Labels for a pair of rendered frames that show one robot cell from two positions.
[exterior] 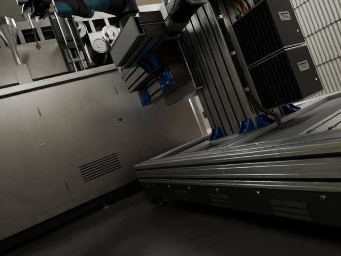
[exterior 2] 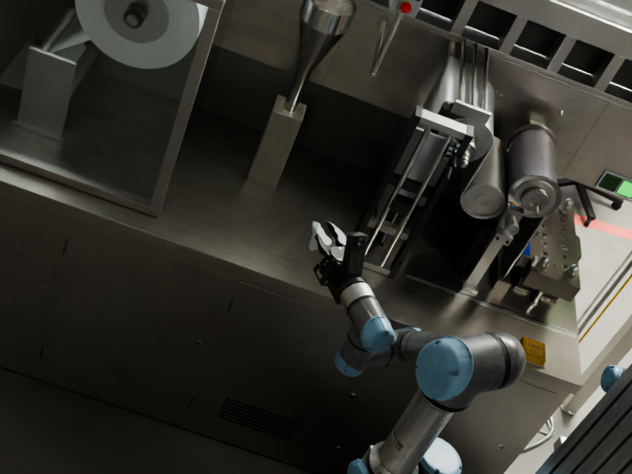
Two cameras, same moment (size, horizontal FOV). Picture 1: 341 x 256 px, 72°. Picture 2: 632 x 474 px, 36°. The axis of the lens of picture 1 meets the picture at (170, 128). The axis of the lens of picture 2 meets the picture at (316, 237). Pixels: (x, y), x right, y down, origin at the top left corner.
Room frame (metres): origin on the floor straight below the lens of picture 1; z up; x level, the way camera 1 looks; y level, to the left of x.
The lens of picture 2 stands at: (-0.41, 0.05, 2.71)
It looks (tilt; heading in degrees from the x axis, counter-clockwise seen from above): 40 degrees down; 16
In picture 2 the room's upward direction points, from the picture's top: 25 degrees clockwise
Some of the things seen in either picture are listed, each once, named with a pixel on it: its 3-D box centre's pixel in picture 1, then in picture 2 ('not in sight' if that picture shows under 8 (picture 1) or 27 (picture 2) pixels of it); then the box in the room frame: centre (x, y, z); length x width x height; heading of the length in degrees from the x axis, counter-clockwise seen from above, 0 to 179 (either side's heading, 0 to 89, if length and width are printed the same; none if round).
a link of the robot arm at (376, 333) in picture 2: not in sight; (371, 324); (1.17, 0.29, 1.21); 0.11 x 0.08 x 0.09; 56
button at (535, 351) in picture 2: not in sight; (532, 351); (1.79, -0.05, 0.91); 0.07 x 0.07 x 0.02; 23
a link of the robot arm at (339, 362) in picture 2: (64, 5); (361, 350); (1.19, 0.28, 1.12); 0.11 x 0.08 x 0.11; 146
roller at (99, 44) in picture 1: (98, 51); (484, 175); (2.01, 0.34, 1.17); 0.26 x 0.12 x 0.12; 23
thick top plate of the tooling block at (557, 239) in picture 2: not in sight; (548, 243); (2.16, 0.08, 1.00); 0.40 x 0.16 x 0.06; 23
